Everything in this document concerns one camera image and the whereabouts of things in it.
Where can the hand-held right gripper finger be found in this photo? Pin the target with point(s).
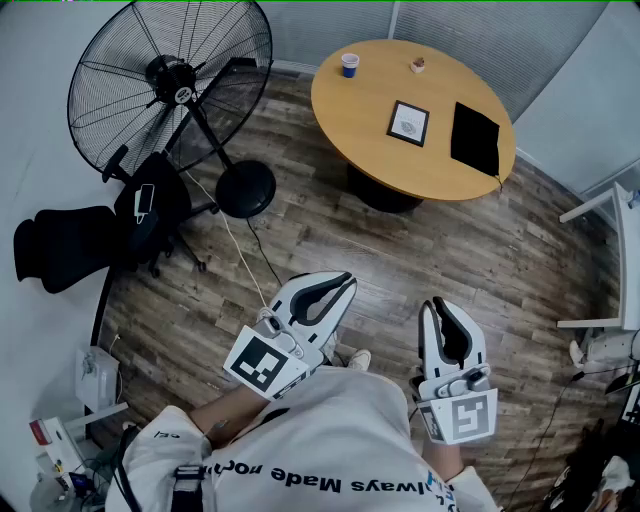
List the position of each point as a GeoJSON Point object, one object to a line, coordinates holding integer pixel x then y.
{"type": "Point", "coordinates": [475, 345]}
{"type": "Point", "coordinates": [430, 345]}

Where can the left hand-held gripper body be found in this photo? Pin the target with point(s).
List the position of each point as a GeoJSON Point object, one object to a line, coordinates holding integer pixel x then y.
{"type": "Point", "coordinates": [260, 362]}

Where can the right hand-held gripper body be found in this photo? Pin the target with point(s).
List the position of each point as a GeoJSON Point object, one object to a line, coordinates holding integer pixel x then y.
{"type": "Point", "coordinates": [465, 415]}

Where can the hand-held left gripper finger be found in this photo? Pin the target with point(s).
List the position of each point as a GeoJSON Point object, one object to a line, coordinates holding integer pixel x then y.
{"type": "Point", "coordinates": [332, 317]}
{"type": "Point", "coordinates": [310, 282]}

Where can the black picture frame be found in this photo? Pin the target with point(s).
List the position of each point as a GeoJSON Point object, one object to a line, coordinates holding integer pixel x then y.
{"type": "Point", "coordinates": [409, 123]}

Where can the person's left forearm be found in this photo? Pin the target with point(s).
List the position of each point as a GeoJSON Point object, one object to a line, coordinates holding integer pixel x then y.
{"type": "Point", "coordinates": [230, 412]}

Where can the person's right forearm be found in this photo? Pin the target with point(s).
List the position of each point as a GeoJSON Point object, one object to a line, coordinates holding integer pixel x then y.
{"type": "Point", "coordinates": [442, 460]}

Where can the person's white shoe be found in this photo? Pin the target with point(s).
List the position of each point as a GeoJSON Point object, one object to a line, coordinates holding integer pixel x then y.
{"type": "Point", "coordinates": [360, 359]}

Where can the person's white printed shirt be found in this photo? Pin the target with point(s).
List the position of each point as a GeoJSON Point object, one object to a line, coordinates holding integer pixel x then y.
{"type": "Point", "coordinates": [325, 435]}

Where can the dark bag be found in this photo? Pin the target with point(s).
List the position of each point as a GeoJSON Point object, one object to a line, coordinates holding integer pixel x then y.
{"type": "Point", "coordinates": [585, 465]}

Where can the white plastic box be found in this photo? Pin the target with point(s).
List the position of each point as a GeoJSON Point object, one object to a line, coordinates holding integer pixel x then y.
{"type": "Point", "coordinates": [97, 377]}

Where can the white desk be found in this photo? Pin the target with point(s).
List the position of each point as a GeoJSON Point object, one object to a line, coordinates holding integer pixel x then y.
{"type": "Point", "coordinates": [627, 260]}

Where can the white power bank with phone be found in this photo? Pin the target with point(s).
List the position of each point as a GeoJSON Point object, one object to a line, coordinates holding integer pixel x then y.
{"type": "Point", "coordinates": [146, 197]}

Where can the black cloth pouch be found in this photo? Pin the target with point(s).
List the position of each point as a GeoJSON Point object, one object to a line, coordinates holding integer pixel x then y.
{"type": "Point", "coordinates": [472, 137]}

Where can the blue and white paper cup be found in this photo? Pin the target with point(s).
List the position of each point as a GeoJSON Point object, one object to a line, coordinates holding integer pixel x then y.
{"type": "Point", "coordinates": [350, 65]}

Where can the black office chair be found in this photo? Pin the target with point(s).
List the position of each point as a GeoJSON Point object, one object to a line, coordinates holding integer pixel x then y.
{"type": "Point", "coordinates": [65, 245]}

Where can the large black floor fan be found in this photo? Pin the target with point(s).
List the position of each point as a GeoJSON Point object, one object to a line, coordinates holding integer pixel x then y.
{"type": "Point", "coordinates": [170, 77]}

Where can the black table pedestal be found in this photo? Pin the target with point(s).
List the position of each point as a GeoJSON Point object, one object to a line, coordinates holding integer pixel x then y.
{"type": "Point", "coordinates": [380, 197]}

